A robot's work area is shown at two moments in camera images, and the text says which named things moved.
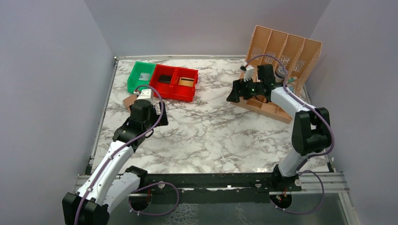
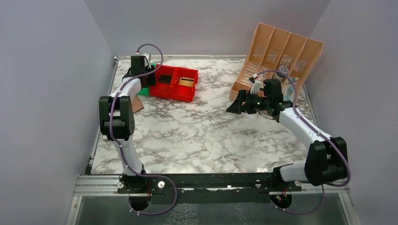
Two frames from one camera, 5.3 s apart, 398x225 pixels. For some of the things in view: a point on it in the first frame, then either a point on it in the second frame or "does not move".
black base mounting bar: [198, 188] does not move
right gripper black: [239, 85] -> [237, 106]
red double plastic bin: [174, 83] does not move
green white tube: [290, 80] does not move
